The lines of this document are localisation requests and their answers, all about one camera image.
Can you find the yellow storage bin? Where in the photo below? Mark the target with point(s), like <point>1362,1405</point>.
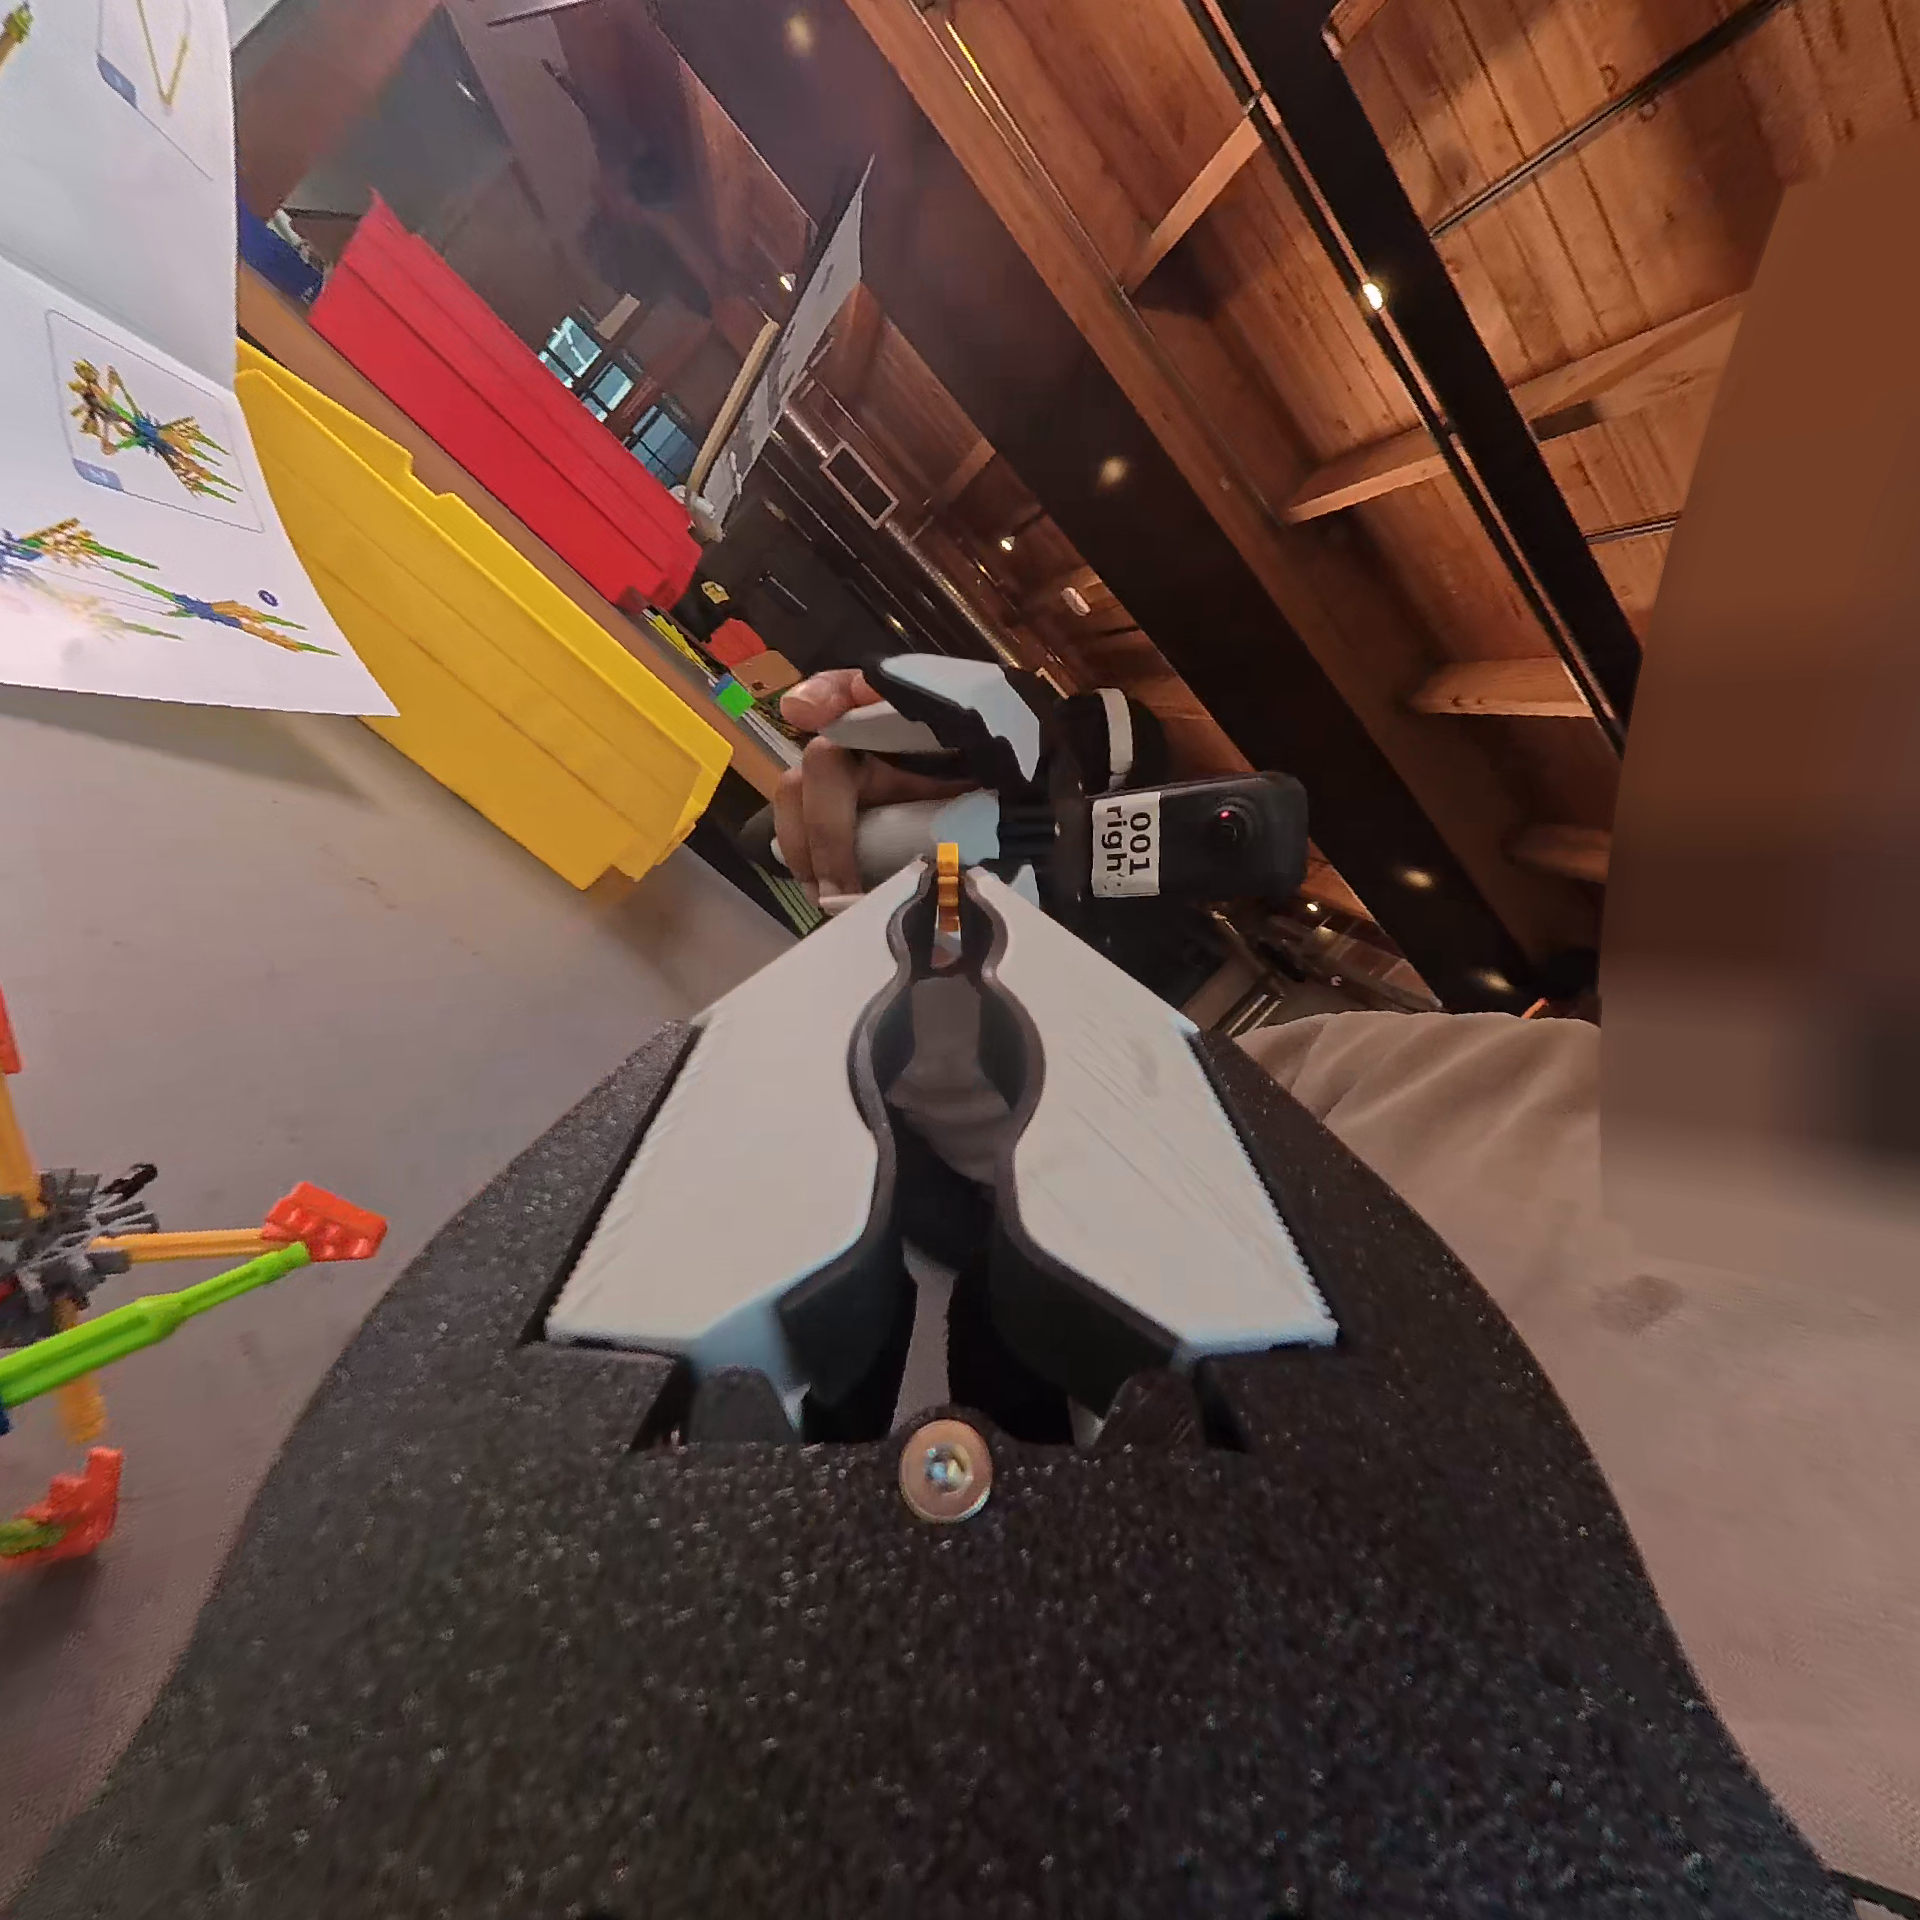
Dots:
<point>493,645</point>

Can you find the colourful toy construction model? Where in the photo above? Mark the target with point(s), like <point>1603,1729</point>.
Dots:
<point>150,1321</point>

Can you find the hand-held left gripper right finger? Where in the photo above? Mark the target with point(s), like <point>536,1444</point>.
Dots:
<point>1167,1201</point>

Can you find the hanging white banner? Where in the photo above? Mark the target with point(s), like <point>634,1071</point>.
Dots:
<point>819,300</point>

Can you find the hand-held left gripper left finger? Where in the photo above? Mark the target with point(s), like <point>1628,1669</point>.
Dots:
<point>720,1201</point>

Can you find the dark framed window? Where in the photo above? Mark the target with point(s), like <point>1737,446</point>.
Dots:
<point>614,399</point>

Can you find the wall air vent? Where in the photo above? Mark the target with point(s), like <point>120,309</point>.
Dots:
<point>858,483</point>

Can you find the yellow connector with black rod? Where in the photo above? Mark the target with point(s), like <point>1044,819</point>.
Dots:
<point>945,884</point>

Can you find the red storage bin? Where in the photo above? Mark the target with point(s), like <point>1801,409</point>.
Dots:
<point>493,405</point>

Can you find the printed instruction sheet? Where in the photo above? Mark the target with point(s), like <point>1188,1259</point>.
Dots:
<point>120,523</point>

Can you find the grey desk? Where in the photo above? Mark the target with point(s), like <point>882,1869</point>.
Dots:
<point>300,932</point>

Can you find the white headphones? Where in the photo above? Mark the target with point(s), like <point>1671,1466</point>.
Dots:
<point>1113,732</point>

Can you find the orange plastic block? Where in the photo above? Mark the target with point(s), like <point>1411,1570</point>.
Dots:
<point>732,643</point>

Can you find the person's right hand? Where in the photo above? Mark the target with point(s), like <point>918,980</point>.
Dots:
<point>826,793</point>

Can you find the blue storage bin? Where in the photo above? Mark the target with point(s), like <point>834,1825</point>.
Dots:
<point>277,245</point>

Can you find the person's brown hoodie torso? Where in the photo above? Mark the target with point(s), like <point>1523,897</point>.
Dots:
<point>1498,1278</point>

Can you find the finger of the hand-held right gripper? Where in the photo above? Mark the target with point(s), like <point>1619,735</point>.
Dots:
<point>981,832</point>
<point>981,716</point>

